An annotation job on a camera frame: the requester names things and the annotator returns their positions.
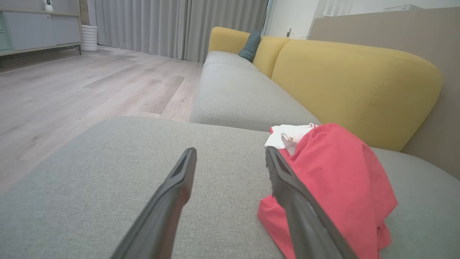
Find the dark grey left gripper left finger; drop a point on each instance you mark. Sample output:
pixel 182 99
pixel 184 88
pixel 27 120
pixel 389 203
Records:
pixel 161 212

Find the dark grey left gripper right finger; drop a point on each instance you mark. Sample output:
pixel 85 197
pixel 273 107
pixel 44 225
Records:
pixel 305 223

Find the red basketball jersey white sleeves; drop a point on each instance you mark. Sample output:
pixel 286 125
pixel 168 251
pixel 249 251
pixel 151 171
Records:
pixel 341 172

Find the large grey sofa chaise cushion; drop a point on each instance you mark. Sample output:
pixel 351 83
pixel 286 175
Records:
pixel 107 180

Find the wide yellow sofa back cushion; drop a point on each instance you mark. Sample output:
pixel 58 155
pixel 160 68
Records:
pixel 341 82

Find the narrow yellow sofa back cushion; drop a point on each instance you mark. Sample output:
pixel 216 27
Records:
pixel 267 54

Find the yellow sofa end back cushion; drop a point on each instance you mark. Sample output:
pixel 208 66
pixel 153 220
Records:
pixel 224 39

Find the teal throw pillow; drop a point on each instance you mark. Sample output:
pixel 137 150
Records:
pixel 250 46

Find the grey pleated curtain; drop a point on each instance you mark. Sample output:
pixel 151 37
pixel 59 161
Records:
pixel 143 25

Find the white ribbed planter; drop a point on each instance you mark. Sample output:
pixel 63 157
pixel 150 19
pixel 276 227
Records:
pixel 89 37

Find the beige partition panel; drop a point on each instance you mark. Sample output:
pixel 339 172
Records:
pixel 413 32

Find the grey sideboard cabinet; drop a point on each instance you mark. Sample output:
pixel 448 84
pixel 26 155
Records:
pixel 36 28

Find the white slatted crate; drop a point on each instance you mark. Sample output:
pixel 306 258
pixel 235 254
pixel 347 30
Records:
pixel 402 7

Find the small white security camera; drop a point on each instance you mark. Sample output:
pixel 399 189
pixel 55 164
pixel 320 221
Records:
pixel 48 5

